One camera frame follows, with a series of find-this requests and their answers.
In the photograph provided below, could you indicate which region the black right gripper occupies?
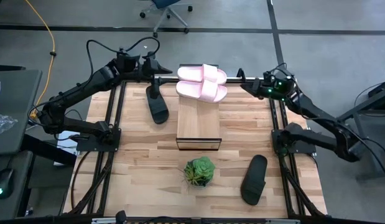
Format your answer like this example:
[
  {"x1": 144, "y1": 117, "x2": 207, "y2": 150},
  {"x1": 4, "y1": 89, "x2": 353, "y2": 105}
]
[{"x1": 241, "y1": 77, "x2": 276, "y2": 101}]

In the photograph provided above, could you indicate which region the pink foam slide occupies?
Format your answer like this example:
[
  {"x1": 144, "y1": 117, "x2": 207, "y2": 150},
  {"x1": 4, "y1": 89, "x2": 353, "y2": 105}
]
[
  {"x1": 177, "y1": 63, "x2": 228, "y2": 86},
  {"x1": 175, "y1": 80, "x2": 228, "y2": 104}
]

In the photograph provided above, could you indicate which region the black side desk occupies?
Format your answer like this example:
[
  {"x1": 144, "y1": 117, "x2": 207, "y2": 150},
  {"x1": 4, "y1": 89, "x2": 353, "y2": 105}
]
[{"x1": 0, "y1": 63, "x2": 78, "y2": 224}]

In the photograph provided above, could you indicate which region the black foam slide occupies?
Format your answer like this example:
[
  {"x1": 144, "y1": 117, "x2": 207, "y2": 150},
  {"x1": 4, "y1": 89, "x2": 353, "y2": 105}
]
[
  {"x1": 145, "y1": 86, "x2": 170, "y2": 125},
  {"x1": 240, "y1": 154, "x2": 269, "y2": 207}
]

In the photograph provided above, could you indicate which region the grey white triangle-patterned pot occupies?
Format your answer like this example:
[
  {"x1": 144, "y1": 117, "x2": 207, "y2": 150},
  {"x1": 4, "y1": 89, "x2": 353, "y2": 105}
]
[{"x1": 185, "y1": 174, "x2": 215, "y2": 190}]

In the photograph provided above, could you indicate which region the green succulent plant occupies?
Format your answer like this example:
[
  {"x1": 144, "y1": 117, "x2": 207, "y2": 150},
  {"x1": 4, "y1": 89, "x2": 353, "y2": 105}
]
[{"x1": 179, "y1": 156, "x2": 217, "y2": 192}]

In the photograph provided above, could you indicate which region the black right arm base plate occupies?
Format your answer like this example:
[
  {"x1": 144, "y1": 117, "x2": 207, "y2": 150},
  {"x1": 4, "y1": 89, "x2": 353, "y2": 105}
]
[{"x1": 271, "y1": 129, "x2": 318, "y2": 156}]

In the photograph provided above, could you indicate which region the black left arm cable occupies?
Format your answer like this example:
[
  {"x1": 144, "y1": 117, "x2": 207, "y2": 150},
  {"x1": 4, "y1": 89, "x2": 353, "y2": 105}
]
[{"x1": 85, "y1": 36, "x2": 161, "y2": 85}]

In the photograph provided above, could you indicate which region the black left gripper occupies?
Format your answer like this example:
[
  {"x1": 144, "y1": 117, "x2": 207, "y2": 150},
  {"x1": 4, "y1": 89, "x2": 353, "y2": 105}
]
[{"x1": 141, "y1": 51, "x2": 174, "y2": 99}]

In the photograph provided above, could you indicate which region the wooden shelf with black frame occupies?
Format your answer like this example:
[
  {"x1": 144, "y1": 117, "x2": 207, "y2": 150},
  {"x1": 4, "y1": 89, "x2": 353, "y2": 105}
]
[{"x1": 175, "y1": 63, "x2": 223, "y2": 152}]

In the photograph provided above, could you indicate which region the yellow cable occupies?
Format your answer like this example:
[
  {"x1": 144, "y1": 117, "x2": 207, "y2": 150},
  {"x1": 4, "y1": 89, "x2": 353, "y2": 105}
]
[{"x1": 24, "y1": 0, "x2": 57, "y2": 121}]

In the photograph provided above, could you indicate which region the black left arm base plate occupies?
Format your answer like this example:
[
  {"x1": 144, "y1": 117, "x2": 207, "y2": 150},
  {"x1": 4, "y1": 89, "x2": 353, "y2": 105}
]
[{"x1": 75, "y1": 127, "x2": 122, "y2": 153}]

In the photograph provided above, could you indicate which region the clear plastic bag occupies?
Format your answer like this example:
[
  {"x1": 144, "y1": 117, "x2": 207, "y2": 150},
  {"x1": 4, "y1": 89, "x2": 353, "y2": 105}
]
[{"x1": 0, "y1": 111, "x2": 19, "y2": 138}]

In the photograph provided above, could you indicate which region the black computer mouse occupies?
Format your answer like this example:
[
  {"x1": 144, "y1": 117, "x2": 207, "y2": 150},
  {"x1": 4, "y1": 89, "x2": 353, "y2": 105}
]
[{"x1": 0, "y1": 167, "x2": 16, "y2": 200}]

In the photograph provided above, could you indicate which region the blue office chair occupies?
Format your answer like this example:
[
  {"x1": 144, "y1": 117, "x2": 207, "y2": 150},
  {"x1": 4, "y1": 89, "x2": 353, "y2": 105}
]
[{"x1": 139, "y1": 0, "x2": 194, "y2": 39}]

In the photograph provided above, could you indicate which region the black aluminium table frame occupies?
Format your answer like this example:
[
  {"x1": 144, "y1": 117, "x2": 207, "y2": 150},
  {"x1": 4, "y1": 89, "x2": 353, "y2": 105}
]
[{"x1": 63, "y1": 67, "x2": 328, "y2": 224}]

